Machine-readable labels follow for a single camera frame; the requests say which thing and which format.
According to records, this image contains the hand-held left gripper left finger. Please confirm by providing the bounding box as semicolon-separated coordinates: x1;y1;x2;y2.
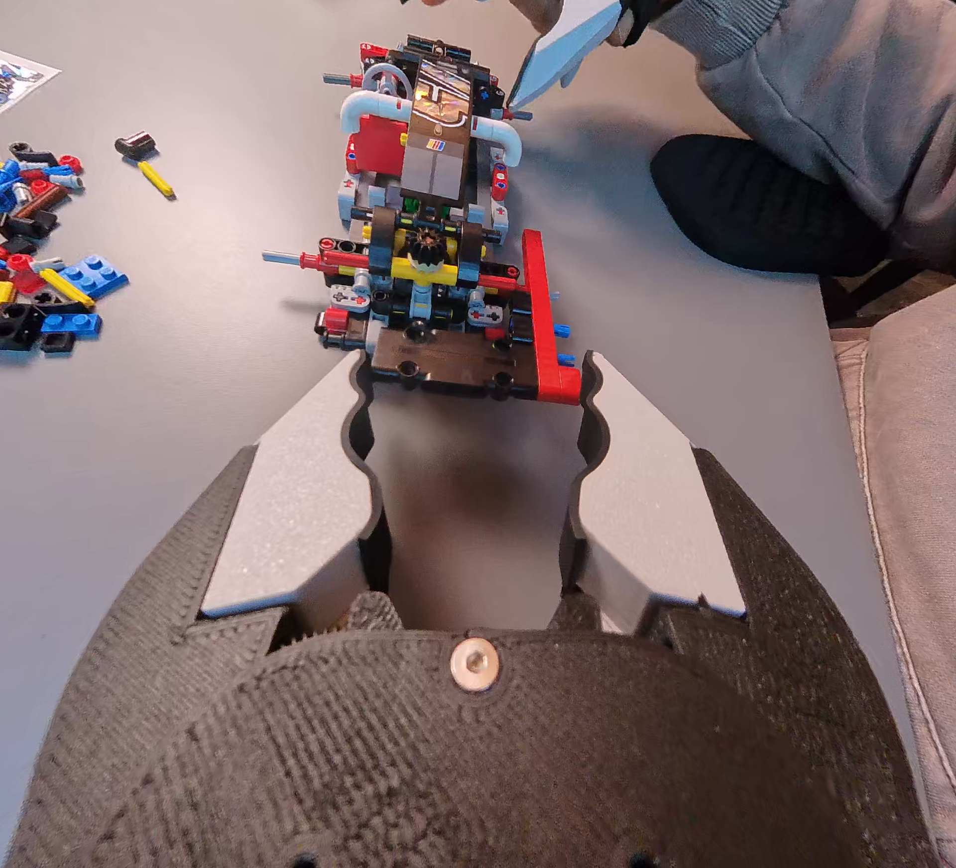
198;349;391;626

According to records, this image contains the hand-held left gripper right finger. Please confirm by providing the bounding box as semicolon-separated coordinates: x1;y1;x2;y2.
562;351;749;634

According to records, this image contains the lego race car model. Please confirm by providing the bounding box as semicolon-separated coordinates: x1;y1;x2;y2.
261;35;535;354

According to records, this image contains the red black lego beam assembly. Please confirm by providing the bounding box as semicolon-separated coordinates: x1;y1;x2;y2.
369;229;584;406

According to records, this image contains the person's right forearm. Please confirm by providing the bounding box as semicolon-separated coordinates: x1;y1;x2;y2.
653;0;956;272

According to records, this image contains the pile of mixed lego pieces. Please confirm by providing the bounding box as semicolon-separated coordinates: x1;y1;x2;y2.
0;140;129;354

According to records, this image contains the holographic sticker sheet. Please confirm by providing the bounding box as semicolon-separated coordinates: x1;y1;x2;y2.
0;49;62;115

